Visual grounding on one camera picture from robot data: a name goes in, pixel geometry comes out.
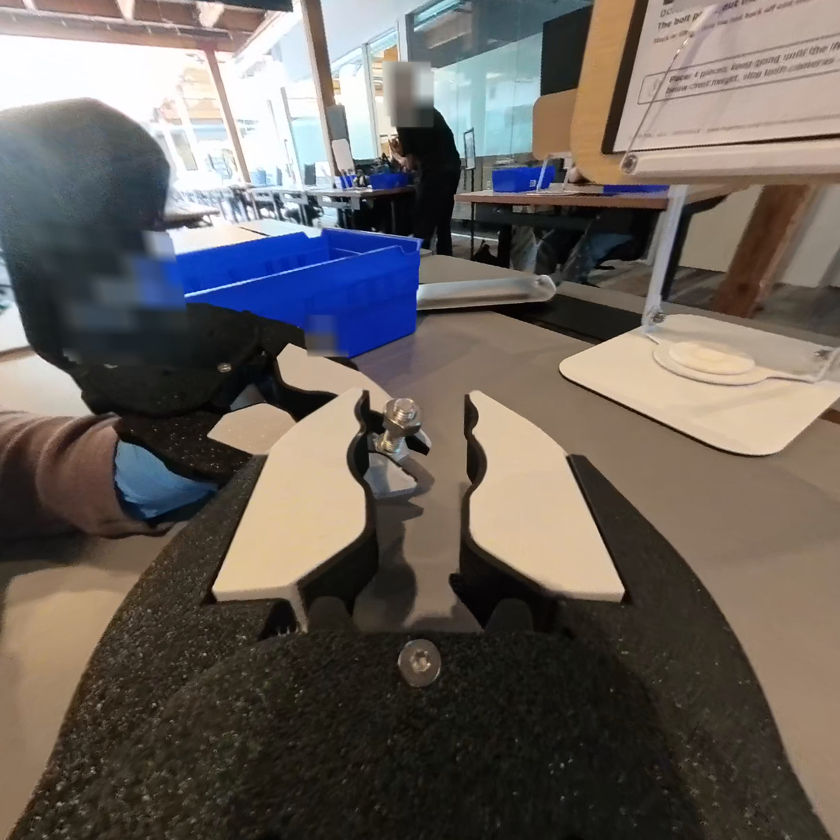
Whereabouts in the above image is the group of black office chairs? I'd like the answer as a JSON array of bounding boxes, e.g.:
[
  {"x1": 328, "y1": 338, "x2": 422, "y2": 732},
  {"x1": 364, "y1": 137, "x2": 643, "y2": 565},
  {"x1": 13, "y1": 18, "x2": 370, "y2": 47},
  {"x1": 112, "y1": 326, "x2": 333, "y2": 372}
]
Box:
[{"x1": 217, "y1": 184, "x2": 326, "y2": 224}]

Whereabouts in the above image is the blue plastic bin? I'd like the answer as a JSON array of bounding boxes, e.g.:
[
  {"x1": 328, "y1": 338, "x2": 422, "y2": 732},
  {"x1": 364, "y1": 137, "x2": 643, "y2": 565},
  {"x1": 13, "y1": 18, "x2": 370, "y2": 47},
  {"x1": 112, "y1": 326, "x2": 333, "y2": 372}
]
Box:
[{"x1": 172, "y1": 227, "x2": 422, "y2": 360}]

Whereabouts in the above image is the grey metal clamp lever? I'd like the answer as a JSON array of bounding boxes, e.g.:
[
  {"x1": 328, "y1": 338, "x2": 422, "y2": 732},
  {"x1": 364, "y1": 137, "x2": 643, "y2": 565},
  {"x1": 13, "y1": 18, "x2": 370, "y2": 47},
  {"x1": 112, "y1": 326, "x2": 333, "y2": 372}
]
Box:
[{"x1": 416, "y1": 274, "x2": 559, "y2": 312}]

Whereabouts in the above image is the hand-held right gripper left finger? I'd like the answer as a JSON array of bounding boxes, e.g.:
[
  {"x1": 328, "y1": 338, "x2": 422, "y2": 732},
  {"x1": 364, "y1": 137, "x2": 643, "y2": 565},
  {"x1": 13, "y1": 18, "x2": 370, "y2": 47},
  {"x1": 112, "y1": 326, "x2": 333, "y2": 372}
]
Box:
[{"x1": 211, "y1": 387, "x2": 382, "y2": 632}]

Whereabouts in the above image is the printed instruction sheet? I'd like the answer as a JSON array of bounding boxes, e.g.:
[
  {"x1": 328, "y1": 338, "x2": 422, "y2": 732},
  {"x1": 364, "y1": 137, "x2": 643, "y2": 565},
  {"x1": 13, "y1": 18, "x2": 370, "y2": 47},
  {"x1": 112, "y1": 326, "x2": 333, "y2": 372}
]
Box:
[{"x1": 613, "y1": 0, "x2": 840, "y2": 152}]

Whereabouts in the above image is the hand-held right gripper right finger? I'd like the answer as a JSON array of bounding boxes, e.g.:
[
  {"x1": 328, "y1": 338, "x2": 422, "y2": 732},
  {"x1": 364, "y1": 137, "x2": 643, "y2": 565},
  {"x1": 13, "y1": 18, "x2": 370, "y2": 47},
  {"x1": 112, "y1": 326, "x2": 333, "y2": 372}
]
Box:
[{"x1": 459, "y1": 390, "x2": 626, "y2": 602}]

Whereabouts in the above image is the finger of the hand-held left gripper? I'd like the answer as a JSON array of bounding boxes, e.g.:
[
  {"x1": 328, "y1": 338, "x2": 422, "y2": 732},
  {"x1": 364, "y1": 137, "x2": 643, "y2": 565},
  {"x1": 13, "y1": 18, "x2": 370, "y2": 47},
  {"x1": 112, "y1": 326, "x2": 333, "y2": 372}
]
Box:
[
  {"x1": 207, "y1": 402, "x2": 434, "y2": 501},
  {"x1": 274, "y1": 345, "x2": 391, "y2": 406}
]

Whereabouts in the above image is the beige table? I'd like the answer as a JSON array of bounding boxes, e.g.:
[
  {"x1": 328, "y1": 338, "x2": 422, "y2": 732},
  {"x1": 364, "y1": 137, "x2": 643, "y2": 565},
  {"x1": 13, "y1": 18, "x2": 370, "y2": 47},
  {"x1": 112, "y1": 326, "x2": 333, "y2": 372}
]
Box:
[{"x1": 167, "y1": 220, "x2": 324, "y2": 258}]

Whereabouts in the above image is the brown wooden post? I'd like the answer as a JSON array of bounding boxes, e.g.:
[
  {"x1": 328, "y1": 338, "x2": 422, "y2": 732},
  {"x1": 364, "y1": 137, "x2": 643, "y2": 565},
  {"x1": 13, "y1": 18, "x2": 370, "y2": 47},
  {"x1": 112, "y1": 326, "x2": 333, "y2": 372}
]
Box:
[
  {"x1": 301, "y1": 0, "x2": 337, "y2": 231},
  {"x1": 712, "y1": 184, "x2": 820, "y2": 317}
]

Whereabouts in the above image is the wooden work table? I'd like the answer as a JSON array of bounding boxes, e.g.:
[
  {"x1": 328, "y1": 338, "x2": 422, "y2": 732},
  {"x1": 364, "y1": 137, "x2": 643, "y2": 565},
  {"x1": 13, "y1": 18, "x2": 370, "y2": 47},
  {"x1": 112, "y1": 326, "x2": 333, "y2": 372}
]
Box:
[{"x1": 315, "y1": 184, "x2": 421, "y2": 234}]

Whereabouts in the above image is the wooden side table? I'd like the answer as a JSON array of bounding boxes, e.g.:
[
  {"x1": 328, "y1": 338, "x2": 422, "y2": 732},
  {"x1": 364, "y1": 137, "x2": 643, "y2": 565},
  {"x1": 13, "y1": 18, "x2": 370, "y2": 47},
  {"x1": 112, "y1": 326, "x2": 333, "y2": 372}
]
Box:
[{"x1": 453, "y1": 185, "x2": 672, "y2": 266}]

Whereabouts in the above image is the silver hex bolt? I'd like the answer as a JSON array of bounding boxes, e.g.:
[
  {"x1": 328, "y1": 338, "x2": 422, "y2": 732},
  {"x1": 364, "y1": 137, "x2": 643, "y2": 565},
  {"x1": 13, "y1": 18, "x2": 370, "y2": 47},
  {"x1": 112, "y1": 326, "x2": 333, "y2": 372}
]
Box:
[{"x1": 369, "y1": 420, "x2": 413, "y2": 457}]

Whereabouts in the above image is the black backing board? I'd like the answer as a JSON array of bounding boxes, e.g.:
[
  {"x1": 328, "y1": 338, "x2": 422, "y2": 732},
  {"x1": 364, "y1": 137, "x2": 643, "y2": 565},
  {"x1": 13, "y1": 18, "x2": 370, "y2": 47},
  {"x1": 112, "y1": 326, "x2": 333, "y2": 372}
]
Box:
[{"x1": 600, "y1": 0, "x2": 657, "y2": 156}]

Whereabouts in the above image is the black wall screen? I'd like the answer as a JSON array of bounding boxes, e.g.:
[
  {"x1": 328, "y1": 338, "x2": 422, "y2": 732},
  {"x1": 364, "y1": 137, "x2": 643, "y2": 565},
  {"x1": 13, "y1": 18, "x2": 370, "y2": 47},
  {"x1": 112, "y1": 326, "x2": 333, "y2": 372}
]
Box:
[{"x1": 541, "y1": 5, "x2": 595, "y2": 96}]

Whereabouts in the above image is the person's left forearm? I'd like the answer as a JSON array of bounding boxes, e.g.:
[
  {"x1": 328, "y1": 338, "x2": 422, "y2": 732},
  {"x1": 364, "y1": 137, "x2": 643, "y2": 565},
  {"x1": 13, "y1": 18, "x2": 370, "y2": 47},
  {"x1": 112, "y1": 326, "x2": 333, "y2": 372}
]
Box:
[{"x1": 0, "y1": 410, "x2": 173, "y2": 542}]

